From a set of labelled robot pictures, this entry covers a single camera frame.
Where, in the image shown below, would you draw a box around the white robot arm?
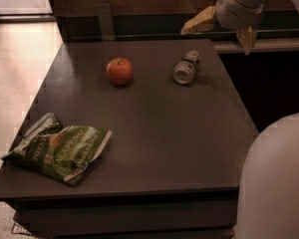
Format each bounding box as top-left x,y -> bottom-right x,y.
181,0 -> 299,239

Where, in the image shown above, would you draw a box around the horizontal metal rail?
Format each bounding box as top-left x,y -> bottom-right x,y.
69,27 -> 299,42

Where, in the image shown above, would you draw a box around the green jalapeno chip bag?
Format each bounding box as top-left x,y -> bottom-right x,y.
4,113 -> 112,186

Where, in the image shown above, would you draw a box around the left metal rail bracket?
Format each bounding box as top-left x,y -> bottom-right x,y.
97,3 -> 116,42

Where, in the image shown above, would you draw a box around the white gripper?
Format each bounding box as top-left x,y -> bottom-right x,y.
180,0 -> 263,55

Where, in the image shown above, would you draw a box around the red apple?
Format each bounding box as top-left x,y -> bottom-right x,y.
107,58 -> 133,86

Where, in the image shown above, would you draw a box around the silver 7up soda can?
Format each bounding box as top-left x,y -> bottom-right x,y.
172,50 -> 200,85

